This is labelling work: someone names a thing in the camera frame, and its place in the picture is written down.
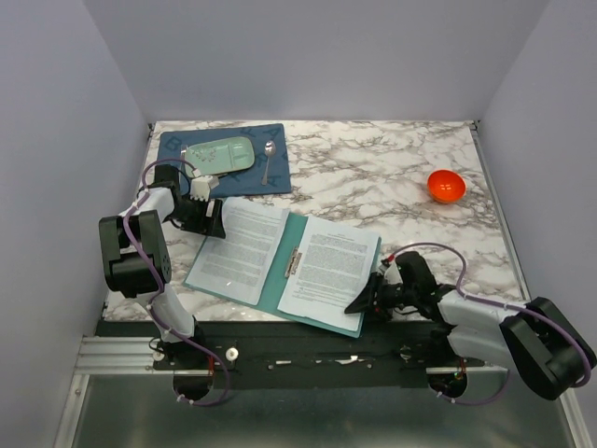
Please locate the printed paper sheet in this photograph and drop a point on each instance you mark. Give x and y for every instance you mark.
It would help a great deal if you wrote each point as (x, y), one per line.
(334, 264)
(236, 267)

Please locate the green divided plate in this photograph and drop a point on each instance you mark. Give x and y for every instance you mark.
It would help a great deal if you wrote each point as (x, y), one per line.
(221, 157)

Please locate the blue placemat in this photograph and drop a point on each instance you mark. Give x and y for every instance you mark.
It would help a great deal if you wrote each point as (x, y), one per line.
(240, 183)

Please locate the aluminium rail frame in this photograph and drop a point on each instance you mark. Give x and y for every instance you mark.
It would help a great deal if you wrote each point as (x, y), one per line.
(102, 356)

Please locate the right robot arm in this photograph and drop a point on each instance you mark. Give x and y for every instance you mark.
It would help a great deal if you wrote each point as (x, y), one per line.
(533, 340)

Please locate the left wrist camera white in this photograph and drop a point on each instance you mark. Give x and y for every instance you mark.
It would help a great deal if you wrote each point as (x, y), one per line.
(201, 187)

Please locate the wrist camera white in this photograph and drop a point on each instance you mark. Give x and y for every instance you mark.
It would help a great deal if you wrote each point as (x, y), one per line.
(390, 270)
(201, 187)

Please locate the orange bowl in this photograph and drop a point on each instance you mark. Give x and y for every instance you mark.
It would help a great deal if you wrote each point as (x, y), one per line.
(446, 186)

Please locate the teal file folder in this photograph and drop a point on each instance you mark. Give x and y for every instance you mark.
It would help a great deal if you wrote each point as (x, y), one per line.
(276, 281)

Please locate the printed paper sheet bottom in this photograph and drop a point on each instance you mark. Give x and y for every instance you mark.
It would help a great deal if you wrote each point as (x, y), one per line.
(334, 264)

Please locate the silver spoon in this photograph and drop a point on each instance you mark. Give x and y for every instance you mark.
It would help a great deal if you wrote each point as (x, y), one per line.
(269, 151)

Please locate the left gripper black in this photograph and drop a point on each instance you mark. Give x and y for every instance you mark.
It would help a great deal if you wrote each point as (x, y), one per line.
(200, 226)

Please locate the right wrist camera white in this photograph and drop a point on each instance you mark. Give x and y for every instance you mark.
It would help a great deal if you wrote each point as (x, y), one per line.
(390, 270)

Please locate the metal folder clip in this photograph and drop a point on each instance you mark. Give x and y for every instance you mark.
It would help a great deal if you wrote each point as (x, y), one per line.
(293, 262)

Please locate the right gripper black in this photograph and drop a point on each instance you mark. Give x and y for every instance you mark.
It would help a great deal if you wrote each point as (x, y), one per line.
(366, 301)

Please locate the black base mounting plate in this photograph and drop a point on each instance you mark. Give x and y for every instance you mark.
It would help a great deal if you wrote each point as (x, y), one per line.
(283, 355)

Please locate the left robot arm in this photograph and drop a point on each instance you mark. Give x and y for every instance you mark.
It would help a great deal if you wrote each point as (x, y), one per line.
(135, 255)

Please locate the printed paper sheet top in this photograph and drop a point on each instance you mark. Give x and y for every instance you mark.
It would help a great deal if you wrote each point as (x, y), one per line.
(236, 267)

